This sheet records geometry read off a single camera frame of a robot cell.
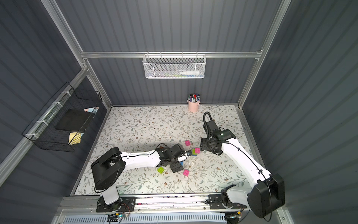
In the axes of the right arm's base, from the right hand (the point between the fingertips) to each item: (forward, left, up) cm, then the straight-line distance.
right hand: (207, 148), depth 80 cm
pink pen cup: (+41, +6, -8) cm, 42 cm away
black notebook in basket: (+7, +73, +16) cm, 75 cm away
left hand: (-3, +16, -11) cm, 20 cm away
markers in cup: (+44, +6, 0) cm, 44 cm away
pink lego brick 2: (+3, +5, -9) cm, 11 cm away
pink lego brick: (-10, +12, -12) cm, 20 cm away
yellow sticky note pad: (-6, +62, +21) cm, 66 cm away
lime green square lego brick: (-9, +28, -12) cm, 32 cm away
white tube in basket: (+45, +10, +21) cm, 51 cm away
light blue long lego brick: (-7, +15, -5) cm, 18 cm away
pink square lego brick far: (+10, +11, -12) cm, 20 cm away
